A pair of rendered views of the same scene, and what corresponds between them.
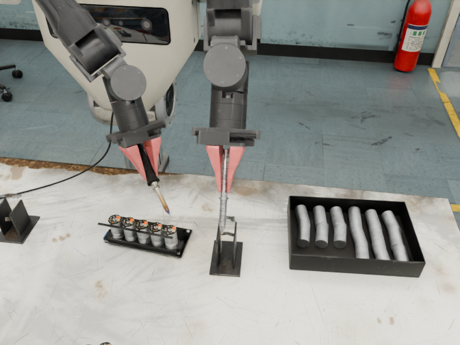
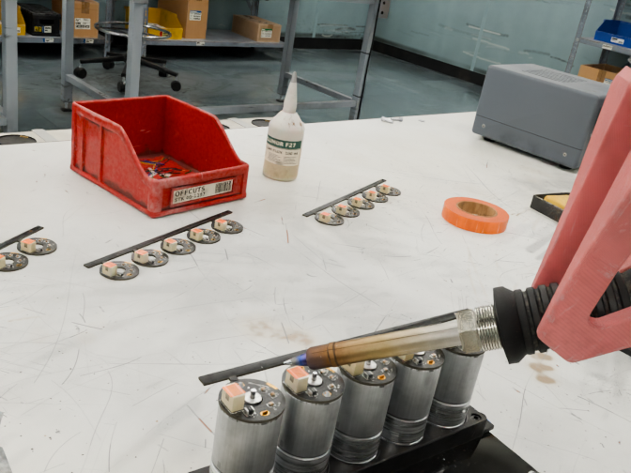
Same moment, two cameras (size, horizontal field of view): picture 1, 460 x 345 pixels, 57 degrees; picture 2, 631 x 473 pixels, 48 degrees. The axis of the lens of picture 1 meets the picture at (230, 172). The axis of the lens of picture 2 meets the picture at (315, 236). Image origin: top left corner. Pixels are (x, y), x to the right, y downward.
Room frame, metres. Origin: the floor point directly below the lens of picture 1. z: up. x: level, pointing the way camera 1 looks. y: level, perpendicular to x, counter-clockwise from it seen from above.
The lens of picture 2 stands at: (0.68, -0.05, 0.98)
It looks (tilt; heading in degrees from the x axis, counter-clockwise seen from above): 23 degrees down; 127
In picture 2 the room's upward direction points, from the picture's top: 10 degrees clockwise
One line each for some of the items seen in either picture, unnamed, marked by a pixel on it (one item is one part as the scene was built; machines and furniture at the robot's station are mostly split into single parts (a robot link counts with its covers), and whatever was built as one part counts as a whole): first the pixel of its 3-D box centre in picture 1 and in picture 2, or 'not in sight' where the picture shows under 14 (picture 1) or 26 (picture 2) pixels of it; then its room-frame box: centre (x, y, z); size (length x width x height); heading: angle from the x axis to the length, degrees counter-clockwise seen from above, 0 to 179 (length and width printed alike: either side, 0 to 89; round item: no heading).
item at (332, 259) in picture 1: (350, 233); not in sight; (0.56, -0.24, 0.77); 0.24 x 0.16 x 0.04; 86
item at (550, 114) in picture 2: not in sight; (551, 114); (0.34, 0.85, 0.80); 0.15 x 0.12 x 0.10; 176
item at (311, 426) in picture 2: (157, 235); (303, 431); (0.55, 0.14, 0.79); 0.02 x 0.02 x 0.05
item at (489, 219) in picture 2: not in sight; (475, 214); (0.42, 0.52, 0.76); 0.06 x 0.06 x 0.01
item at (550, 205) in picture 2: not in sight; (577, 212); (0.48, 0.63, 0.76); 0.07 x 0.05 x 0.02; 162
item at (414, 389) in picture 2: (130, 230); (405, 397); (0.56, 0.19, 0.79); 0.02 x 0.02 x 0.05
